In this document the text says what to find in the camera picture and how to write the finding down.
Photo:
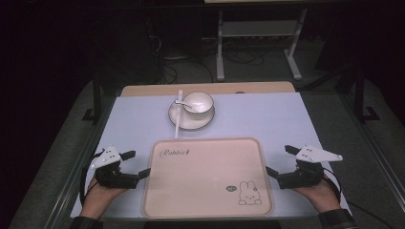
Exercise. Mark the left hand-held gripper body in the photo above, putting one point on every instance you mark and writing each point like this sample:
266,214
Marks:
110,178

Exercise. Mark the beige tray with rabbit print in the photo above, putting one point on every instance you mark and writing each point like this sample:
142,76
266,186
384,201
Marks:
203,178

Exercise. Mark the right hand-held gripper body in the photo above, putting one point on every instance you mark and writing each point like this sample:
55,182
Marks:
302,176

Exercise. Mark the black metal stand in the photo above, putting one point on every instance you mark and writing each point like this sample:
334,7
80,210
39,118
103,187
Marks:
95,101
361,95

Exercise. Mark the light blue table mat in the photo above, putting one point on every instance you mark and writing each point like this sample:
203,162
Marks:
254,120

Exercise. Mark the person's left hand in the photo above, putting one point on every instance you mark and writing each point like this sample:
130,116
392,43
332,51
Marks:
100,198

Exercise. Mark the person's right hand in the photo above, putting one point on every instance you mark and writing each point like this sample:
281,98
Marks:
318,195

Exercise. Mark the white spoon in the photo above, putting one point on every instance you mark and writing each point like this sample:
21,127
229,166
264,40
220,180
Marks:
187,106

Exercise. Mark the white bowl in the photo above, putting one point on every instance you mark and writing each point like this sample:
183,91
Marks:
199,101

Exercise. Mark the white metal stand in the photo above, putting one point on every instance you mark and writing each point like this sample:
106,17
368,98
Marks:
259,29

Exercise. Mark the white chopstick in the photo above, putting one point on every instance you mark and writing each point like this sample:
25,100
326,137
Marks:
177,120
179,111

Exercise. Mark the white plate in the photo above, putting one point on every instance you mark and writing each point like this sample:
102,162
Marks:
191,122

